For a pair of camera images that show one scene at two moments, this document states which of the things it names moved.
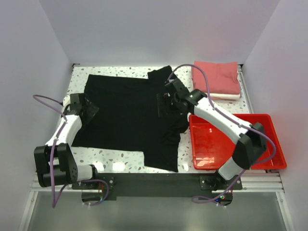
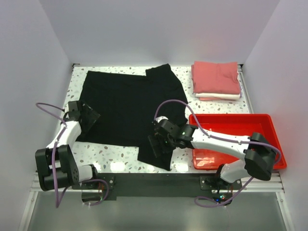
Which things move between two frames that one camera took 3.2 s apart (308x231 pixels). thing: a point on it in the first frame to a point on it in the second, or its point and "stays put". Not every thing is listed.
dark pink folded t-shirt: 222,77 stays put
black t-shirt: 128,119 stays put
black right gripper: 161,100 to 155,139
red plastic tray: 211,145 stays put
